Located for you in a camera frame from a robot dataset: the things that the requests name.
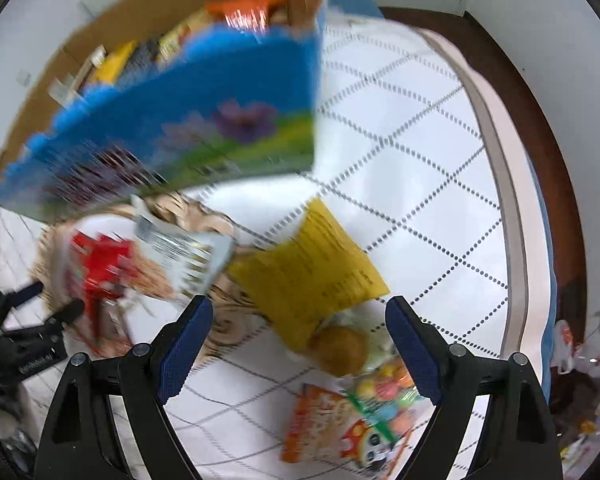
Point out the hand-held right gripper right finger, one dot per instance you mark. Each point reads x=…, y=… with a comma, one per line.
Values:
x=414, y=347

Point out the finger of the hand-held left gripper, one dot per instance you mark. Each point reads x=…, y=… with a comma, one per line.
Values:
x=62, y=315
x=25, y=293

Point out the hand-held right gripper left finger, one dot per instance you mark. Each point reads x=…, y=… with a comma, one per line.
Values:
x=185, y=347

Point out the clear bag of colourful candies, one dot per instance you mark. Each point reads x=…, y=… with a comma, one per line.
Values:
x=387, y=392

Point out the red and white snack packet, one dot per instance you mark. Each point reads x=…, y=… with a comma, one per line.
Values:
x=102, y=260

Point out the golden round jelly cup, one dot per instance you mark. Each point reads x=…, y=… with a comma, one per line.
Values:
x=337, y=351

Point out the white rice cracker packet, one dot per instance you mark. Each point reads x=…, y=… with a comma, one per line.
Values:
x=175, y=255

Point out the orange panda print snack packet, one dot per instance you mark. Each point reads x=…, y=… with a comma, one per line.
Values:
x=325, y=425

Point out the large yellow snack packet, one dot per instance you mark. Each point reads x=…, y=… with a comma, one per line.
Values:
x=305, y=270

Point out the blue printed cardboard box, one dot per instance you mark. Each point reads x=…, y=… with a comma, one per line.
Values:
x=260, y=90

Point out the white plastic bag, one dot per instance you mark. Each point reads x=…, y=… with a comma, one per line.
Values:
x=566, y=347

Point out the white quilted floral blanket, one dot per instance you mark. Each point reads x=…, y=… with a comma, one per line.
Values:
x=405, y=160

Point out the small yellow snack packet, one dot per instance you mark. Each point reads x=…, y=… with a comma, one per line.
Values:
x=112, y=65

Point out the black snack packet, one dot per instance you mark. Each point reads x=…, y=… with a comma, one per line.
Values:
x=142, y=57

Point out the brown and yellow snack packet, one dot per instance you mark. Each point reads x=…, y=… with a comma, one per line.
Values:
x=180, y=36

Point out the white wall switch plate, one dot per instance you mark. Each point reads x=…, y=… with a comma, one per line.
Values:
x=24, y=78

